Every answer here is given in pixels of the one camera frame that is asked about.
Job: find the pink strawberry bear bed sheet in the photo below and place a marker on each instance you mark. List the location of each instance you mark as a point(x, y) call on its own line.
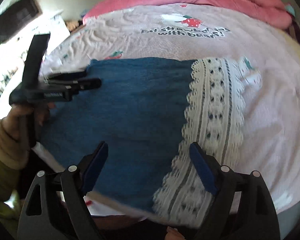
point(269, 65)

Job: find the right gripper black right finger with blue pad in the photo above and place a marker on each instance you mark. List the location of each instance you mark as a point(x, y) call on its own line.
point(242, 207)

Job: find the person's right hand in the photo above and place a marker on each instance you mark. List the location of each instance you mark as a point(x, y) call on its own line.
point(173, 234)

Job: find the blue denim pants lace trim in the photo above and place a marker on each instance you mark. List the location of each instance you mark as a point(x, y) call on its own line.
point(149, 111)

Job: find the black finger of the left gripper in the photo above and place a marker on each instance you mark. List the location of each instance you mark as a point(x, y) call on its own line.
point(79, 85)
point(69, 76)

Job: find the black wall television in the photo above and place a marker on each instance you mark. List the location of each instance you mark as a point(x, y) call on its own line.
point(16, 17)

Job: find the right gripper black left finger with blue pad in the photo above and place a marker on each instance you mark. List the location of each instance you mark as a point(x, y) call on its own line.
point(55, 207)

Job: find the cream and green left sleeve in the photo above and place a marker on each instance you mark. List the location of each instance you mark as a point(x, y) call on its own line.
point(12, 159)

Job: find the person's left hand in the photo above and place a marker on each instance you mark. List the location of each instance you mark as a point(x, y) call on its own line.
point(12, 122)

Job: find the white dresser with drawers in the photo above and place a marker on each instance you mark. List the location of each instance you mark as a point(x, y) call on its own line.
point(13, 53)

